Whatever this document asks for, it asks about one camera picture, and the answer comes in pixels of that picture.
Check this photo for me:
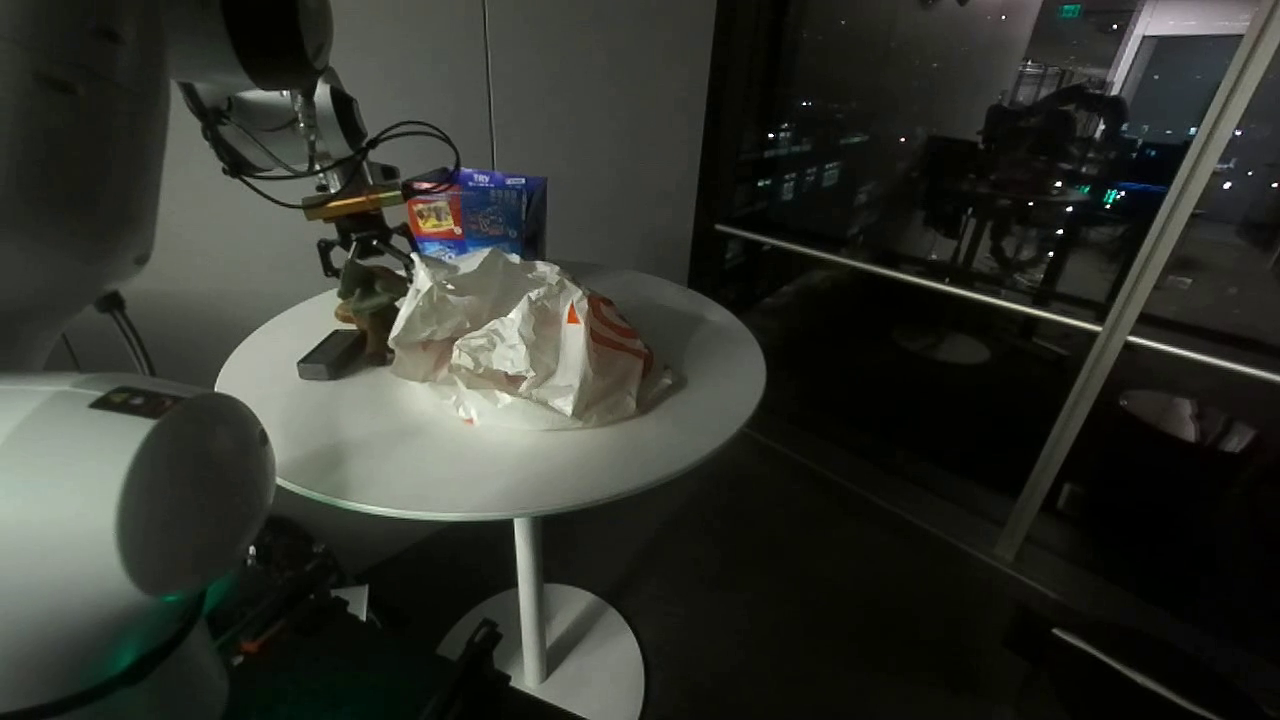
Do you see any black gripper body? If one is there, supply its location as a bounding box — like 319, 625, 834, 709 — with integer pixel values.
312, 212, 414, 264

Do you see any brown and green plush toy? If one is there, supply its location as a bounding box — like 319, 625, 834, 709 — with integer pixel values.
332, 271, 414, 370

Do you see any grey felt block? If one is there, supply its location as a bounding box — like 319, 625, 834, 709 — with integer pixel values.
293, 328, 374, 389

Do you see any white and orange plastic bag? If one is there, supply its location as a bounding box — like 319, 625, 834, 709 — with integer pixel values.
386, 247, 683, 432

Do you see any blue snack pack box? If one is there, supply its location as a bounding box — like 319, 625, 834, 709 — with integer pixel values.
406, 165, 551, 269

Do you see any black robot stand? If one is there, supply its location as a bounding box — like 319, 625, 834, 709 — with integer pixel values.
198, 517, 592, 720

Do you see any white slanted window mullion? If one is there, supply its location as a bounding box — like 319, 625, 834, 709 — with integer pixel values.
998, 0, 1280, 564

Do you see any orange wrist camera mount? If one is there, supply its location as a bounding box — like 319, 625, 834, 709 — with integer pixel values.
301, 185, 414, 229

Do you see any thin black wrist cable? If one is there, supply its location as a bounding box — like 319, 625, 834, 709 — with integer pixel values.
185, 75, 466, 212

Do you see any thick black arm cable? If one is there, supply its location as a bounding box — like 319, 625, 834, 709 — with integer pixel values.
91, 290, 162, 382

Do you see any round white pedestal table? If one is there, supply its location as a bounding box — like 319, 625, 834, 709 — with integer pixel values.
212, 264, 772, 720

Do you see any white window rail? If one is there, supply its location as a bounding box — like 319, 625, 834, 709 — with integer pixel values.
717, 219, 1280, 382

